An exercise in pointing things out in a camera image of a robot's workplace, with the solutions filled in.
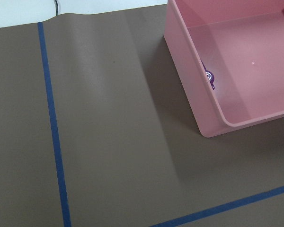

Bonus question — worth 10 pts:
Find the purple block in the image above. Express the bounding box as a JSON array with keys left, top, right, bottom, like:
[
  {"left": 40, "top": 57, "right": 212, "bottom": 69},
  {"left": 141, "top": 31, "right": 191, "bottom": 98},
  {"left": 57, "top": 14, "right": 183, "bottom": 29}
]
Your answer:
[{"left": 201, "top": 62, "right": 215, "bottom": 90}]

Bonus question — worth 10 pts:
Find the pink plastic box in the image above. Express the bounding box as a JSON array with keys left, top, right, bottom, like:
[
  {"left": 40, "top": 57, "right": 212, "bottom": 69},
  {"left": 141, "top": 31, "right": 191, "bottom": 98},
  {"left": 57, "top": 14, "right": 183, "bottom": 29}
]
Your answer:
[{"left": 164, "top": 0, "right": 284, "bottom": 138}]

